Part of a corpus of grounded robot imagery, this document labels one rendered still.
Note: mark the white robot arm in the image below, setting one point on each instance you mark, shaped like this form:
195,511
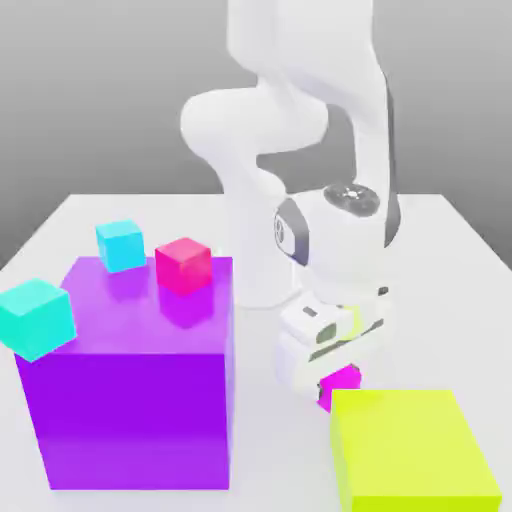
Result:
248,224

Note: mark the small turquoise cube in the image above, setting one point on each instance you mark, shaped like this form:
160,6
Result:
36,318

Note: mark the small red cube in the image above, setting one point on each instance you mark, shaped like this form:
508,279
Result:
184,268

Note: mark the small sky-blue cube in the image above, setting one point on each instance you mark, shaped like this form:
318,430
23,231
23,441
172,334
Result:
122,248

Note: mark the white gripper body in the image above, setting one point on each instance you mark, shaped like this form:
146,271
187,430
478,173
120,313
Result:
298,370

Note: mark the large yellow-green box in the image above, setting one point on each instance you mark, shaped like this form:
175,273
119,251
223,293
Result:
404,448

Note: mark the large purple box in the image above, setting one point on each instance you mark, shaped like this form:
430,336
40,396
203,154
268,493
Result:
132,412

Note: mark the small magenta cube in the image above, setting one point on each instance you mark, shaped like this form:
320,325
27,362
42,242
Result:
340,379

